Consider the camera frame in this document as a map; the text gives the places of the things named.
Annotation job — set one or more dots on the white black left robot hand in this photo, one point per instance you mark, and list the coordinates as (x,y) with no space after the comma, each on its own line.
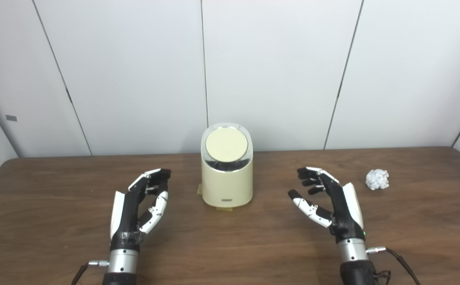
(128,209)

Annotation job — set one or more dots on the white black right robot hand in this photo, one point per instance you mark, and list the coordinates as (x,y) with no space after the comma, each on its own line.
(342,213)

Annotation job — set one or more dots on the white paper ball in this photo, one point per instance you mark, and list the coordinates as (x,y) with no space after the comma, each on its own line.
(377,179)

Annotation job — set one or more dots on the cream-colored round bin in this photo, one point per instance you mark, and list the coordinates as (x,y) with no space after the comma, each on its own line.
(227,184)

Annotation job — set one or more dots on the cream round bin lid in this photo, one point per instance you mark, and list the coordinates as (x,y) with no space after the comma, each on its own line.
(226,144)

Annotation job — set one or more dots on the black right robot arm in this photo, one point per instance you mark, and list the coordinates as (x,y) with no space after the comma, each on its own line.
(354,261)

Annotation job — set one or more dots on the small grey wall plate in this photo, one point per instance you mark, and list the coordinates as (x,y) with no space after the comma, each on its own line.
(11,118)

